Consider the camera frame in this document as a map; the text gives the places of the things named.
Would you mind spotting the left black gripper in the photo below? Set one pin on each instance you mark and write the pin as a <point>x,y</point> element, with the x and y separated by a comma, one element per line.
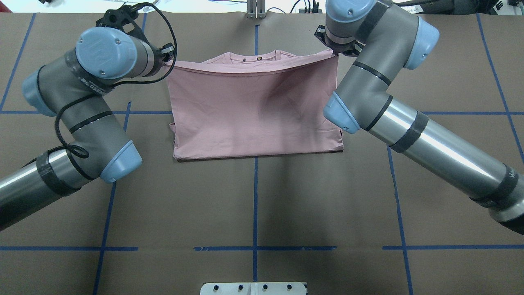
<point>159,65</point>

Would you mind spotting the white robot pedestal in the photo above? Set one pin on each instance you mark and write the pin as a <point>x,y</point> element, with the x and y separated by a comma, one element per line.
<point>255,288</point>

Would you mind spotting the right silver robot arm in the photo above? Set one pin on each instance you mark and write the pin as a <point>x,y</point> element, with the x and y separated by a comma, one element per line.
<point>425,85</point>

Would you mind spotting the pink Snoopy t-shirt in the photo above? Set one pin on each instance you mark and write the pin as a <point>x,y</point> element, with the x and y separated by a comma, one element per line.
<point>235,106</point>

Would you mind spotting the aluminium frame post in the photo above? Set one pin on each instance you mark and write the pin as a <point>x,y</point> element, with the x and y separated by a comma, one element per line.
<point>256,9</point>

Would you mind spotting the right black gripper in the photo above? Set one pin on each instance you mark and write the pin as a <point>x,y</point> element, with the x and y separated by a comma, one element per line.
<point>343,48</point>

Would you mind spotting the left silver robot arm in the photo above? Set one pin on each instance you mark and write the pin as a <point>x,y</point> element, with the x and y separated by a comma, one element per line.
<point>71,89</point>

